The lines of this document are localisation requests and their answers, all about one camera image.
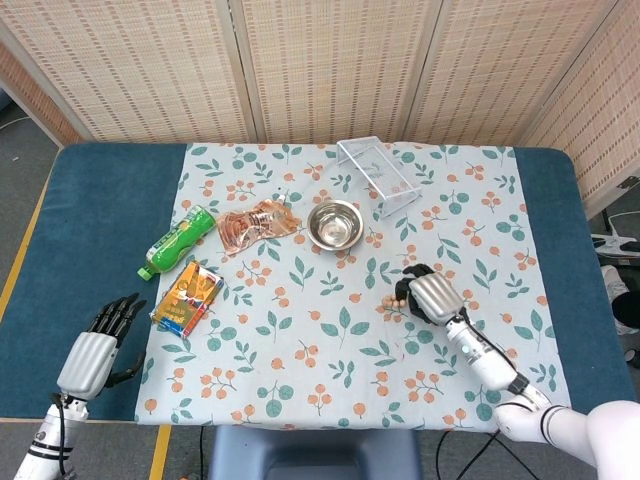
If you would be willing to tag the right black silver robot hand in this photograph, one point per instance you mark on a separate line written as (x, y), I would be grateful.
(435, 297)

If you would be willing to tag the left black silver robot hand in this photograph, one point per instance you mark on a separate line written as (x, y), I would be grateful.
(90, 365)

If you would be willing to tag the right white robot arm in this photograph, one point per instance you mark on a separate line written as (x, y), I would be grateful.
(535, 422)

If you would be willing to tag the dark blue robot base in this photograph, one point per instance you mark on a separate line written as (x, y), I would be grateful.
(310, 452)

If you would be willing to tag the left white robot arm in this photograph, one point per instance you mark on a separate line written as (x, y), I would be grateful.
(47, 445)

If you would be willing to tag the clear plastic box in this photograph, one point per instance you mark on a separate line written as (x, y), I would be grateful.
(395, 192)

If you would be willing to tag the colourful orange snack pack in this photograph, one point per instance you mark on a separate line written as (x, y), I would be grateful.
(187, 297)

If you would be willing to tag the stainless steel bowl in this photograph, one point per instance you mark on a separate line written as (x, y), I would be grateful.
(334, 227)

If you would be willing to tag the floral leaf print tablecloth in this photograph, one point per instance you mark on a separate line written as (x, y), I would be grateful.
(310, 360)

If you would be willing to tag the green plastic drink bottle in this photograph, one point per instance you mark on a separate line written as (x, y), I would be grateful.
(175, 242)

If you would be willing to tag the blue table cover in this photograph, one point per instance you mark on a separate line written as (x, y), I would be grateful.
(90, 200)

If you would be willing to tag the white and black equipment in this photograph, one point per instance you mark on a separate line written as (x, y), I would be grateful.
(617, 290)

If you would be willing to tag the white star chair base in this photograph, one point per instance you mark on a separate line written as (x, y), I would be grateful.
(617, 246)

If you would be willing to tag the orange foil snack pouch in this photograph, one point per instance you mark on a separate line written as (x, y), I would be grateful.
(250, 225)

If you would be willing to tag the metal screen hinge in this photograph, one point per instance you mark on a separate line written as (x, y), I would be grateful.
(624, 184)

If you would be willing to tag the bamboo folding screen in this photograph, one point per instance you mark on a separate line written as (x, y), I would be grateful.
(325, 65)

